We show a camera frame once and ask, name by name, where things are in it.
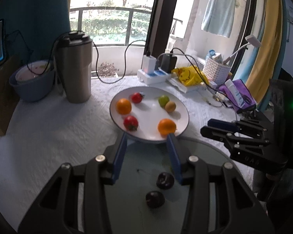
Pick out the orange fruit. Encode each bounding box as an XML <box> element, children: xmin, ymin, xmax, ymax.
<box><xmin>157</xmin><ymin>118</ymin><xmax>177</xmax><ymax>136</ymax></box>
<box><xmin>116</xmin><ymin>98</ymin><xmax>132</xmax><ymax>115</ymax></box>

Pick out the brown kiwi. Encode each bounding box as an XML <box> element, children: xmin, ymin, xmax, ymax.
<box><xmin>164</xmin><ymin>101</ymin><xmax>176</xmax><ymax>113</ymax></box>

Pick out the dark plum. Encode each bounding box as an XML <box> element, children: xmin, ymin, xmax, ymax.
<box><xmin>146</xmin><ymin>191</ymin><xmax>165</xmax><ymax>210</ymax></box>
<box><xmin>156</xmin><ymin>172</ymin><xmax>175</xmax><ymax>190</ymax></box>

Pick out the red tomato large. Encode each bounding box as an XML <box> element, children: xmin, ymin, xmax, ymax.
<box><xmin>123</xmin><ymin>116</ymin><xmax>138</xmax><ymax>131</ymax></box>

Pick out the small green lime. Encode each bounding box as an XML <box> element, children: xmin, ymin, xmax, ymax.
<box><xmin>158</xmin><ymin>95</ymin><xmax>170</xmax><ymax>108</ymax></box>

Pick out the red tomato small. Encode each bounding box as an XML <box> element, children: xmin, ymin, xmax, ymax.
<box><xmin>130</xmin><ymin>92</ymin><xmax>145</xmax><ymax>104</ymax></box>

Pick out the purple cloth pouch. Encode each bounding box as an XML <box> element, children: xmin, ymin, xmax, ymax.
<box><xmin>219</xmin><ymin>79</ymin><xmax>257</xmax><ymax>114</ymax></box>

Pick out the white cream tube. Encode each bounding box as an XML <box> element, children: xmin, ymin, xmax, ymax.
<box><xmin>224</xmin><ymin>79</ymin><xmax>245</xmax><ymax>108</ymax></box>

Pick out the grey round placemat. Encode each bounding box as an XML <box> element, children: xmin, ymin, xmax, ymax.
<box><xmin>78</xmin><ymin>136</ymin><xmax>238</xmax><ymax>234</ymax></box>

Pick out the white ceramic plate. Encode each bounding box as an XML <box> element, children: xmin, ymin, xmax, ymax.
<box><xmin>109</xmin><ymin>86</ymin><xmax>189</xmax><ymax>143</ymax></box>

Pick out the white woven basket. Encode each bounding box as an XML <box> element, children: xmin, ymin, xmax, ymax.
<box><xmin>203</xmin><ymin>58</ymin><xmax>231</xmax><ymax>86</ymax></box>

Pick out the white power strip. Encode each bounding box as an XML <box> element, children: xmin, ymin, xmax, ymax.
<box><xmin>137</xmin><ymin>68</ymin><xmax>171</xmax><ymax>85</ymax></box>

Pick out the yellow plastic bag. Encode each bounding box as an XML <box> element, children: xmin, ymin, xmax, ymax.
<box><xmin>172</xmin><ymin>66</ymin><xmax>209</xmax><ymax>87</ymax></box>

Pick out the yellow curtain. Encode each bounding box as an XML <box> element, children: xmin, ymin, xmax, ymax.
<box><xmin>246</xmin><ymin>0</ymin><xmax>283</xmax><ymax>103</ymax></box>

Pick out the black charger plug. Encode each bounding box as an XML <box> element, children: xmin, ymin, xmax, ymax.
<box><xmin>160</xmin><ymin>53</ymin><xmax>177</xmax><ymax>74</ymax></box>

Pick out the white tablecloth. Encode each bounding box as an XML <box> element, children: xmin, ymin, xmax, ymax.
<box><xmin>0</xmin><ymin>75</ymin><xmax>256</xmax><ymax>232</ymax></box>

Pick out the white charger plug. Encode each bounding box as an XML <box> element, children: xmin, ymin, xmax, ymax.
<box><xmin>142</xmin><ymin>55</ymin><xmax>157</xmax><ymax>74</ymax></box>

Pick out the white desk lamp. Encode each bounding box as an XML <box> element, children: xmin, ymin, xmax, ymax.
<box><xmin>222</xmin><ymin>34</ymin><xmax>261</xmax><ymax>65</ymax></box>

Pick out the stainless steel tumbler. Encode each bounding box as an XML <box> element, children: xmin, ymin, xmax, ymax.
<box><xmin>54</xmin><ymin>31</ymin><xmax>92</xmax><ymax>104</ymax></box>

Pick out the blue plastic bowl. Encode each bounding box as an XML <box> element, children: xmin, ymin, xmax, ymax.
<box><xmin>9</xmin><ymin>60</ymin><xmax>55</xmax><ymax>102</ymax></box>

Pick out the hanging light blue towel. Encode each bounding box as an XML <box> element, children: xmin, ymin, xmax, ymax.
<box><xmin>201</xmin><ymin>0</ymin><xmax>236</xmax><ymax>38</ymax></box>

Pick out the brown cardboard box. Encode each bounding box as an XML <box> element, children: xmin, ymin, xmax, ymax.
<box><xmin>0</xmin><ymin>55</ymin><xmax>21</xmax><ymax>136</ymax></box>

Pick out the teal curtain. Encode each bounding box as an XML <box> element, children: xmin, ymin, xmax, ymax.
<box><xmin>0</xmin><ymin>0</ymin><xmax>70</xmax><ymax>61</ymax></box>

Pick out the black charging cable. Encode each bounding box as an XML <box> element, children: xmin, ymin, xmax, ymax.
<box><xmin>92</xmin><ymin>39</ymin><xmax>147</xmax><ymax>85</ymax></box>

